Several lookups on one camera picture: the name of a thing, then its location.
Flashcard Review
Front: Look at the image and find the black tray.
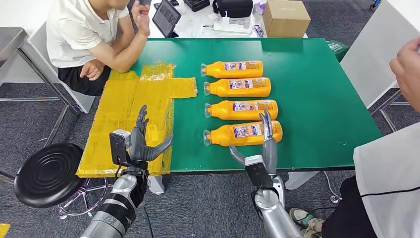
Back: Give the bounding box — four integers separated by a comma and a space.
183, 0, 210, 12

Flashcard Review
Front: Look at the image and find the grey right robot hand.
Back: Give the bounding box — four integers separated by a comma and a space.
228, 110, 278, 178

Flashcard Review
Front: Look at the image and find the orange detergent bottle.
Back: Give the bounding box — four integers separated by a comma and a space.
203, 77, 272, 98
200, 60, 264, 79
204, 99, 279, 121
203, 120, 283, 147

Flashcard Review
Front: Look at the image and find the black bag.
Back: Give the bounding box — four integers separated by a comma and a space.
212, 0, 254, 18

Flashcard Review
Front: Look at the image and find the brown cardboard box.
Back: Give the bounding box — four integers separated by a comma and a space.
262, 0, 312, 38

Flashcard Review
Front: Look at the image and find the white side table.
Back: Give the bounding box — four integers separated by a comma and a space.
340, 0, 420, 135

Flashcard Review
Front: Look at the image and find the steel table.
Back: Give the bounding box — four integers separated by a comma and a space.
0, 27, 82, 184

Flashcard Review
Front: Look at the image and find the white floor cable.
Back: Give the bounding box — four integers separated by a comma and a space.
323, 171, 343, 204

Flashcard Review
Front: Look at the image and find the white table leg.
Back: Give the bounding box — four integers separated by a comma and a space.
148, 176, 165, 196
284, 171, 319, 191

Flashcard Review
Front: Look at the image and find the black round stool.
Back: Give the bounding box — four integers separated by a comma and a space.
13, 143, 120, 220

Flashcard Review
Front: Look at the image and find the standing person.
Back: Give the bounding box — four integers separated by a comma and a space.
289, 37, 420, 238

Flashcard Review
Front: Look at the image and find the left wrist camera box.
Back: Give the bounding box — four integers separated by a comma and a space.
109, 129, 133, 166

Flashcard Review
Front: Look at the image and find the black phone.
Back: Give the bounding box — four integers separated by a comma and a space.
153, 0, 180, 9

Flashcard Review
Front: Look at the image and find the purple white tissue pack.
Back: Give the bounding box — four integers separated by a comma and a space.
254, 0, 268, 15

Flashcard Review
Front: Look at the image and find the green printed bag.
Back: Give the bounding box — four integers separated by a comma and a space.
326, 40, 350, 62

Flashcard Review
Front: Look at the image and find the yellow taped cardboard sheet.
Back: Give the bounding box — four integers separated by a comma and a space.
76, 62, 199, 179

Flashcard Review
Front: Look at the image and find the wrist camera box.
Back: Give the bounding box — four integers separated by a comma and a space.
109, 129, 133, 166
244, 155, 274, 188

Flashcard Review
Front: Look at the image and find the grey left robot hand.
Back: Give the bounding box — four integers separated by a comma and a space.
128, 104, 174, 170

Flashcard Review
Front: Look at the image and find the white power strip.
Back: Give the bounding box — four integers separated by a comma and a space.
213, 11, 253, 35

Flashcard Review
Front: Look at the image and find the black tablet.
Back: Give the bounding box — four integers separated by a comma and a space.
152, 0, 182, 39

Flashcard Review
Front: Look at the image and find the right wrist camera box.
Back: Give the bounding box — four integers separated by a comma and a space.
244, 155, 274, 188

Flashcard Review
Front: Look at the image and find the seated person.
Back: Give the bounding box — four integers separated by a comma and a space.
46, 0, 152, 97

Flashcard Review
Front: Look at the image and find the white bench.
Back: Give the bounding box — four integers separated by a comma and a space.
27, 22, 97, 115

